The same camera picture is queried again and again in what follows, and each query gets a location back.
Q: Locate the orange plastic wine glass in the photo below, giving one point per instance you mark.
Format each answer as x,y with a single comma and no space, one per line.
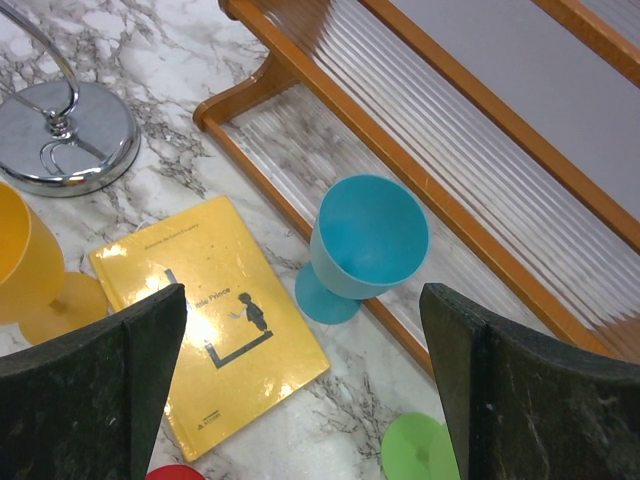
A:
37,292

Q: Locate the red plastic wine glass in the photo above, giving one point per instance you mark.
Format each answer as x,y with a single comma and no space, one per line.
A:
174,472

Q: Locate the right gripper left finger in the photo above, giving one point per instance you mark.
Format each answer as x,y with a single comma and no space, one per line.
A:
88,404

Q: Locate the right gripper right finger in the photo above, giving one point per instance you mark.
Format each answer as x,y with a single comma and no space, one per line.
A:
522,405

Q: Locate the wooden shelf rack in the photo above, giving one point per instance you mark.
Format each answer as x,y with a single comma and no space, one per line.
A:
352,87

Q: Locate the chrome wine glass rack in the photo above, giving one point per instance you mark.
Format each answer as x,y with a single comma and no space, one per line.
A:
64,138

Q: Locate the yellow book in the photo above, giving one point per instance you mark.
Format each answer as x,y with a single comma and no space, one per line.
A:
246,346

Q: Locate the blue plastic wine glass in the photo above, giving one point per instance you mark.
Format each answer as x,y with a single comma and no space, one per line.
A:
369,236

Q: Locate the green plastic wine glass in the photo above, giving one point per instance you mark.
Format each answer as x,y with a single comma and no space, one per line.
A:
416,446

